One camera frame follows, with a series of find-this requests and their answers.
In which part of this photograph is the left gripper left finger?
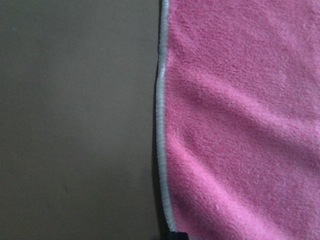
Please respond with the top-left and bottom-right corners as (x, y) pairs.
(166, 231), (176, 240)

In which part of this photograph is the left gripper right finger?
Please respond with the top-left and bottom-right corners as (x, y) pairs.
(175, 232), (188, 240)

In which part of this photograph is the pink towel white edge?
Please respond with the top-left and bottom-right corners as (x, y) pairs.
(156, 0), (320, 240)

